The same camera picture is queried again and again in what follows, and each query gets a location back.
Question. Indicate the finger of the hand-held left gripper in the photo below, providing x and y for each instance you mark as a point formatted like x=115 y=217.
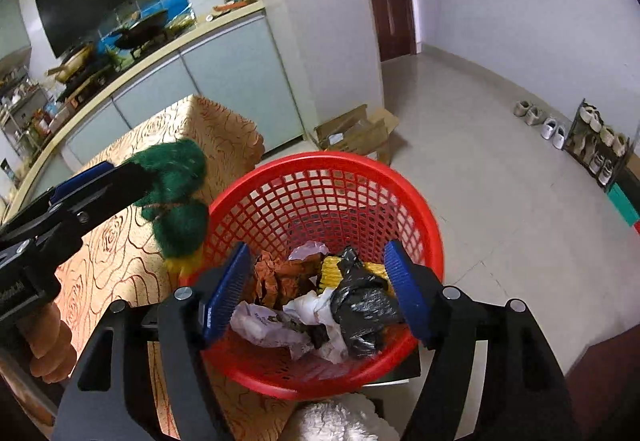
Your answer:
x=110 y=196
x=80 y=181

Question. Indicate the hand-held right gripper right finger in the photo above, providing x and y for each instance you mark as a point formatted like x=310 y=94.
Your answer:
x=407 y=291

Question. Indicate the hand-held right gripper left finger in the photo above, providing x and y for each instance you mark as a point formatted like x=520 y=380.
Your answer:
x=225 y=296

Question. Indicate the black plastic bag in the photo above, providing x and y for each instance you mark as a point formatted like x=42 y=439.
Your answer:
x=360 y=306

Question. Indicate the brown paper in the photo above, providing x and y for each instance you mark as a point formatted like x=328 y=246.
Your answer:
x=272 y=281

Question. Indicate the white purple packet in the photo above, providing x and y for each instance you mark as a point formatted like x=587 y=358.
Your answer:
x=265 y=328

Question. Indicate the green fluffy scrubber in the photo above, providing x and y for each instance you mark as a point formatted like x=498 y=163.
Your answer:
x=175 y=171

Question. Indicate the clear plastic bag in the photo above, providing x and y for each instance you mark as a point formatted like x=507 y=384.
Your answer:
x=310 y=251

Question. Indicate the red plastic basket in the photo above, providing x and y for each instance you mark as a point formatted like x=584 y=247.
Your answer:
x=310 y=191

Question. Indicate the person's left hand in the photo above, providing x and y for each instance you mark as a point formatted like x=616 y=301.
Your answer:
x=52 y=351

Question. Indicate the rose print tablecloth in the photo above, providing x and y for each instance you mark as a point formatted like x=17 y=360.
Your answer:
x=125 y=261

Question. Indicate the black induction cooker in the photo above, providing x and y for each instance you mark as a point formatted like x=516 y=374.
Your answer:
x=85 y=81

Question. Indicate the beige pan with lid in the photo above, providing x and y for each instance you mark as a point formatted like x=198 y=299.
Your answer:
x=72 y=63

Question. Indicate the white fleece clothing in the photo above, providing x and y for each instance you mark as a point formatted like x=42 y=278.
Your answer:
x=340 y=421

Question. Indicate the black wok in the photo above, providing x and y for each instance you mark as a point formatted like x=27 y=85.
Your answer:
x=142 y=28

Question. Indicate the open cardboard box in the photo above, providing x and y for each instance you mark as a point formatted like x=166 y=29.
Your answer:
x=355 y=133

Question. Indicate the kitchen counter cabinet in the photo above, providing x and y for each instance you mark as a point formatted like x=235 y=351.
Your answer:
x=235 y=71

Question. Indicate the beige shoe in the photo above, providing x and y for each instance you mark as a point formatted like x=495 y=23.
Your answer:
x=532 y=115
x=522 y=108

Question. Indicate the white shoe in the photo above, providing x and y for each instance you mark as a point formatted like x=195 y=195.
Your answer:
x=559 y=137
x=548 y=127

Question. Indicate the orange kitchen item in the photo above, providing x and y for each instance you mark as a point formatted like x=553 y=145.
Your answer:
x=230 y=6

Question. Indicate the dark brown wooden furniture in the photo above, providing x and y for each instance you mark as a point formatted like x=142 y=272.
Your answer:
x=610 y=396

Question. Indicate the stack of shoe boxes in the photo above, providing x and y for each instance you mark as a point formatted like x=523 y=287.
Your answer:
x=625 y=201

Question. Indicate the black shoe rack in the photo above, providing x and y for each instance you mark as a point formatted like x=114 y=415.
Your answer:
x=597 y=146

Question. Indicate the grey wall cabinet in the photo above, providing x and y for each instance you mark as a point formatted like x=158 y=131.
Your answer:
x=12 y=26

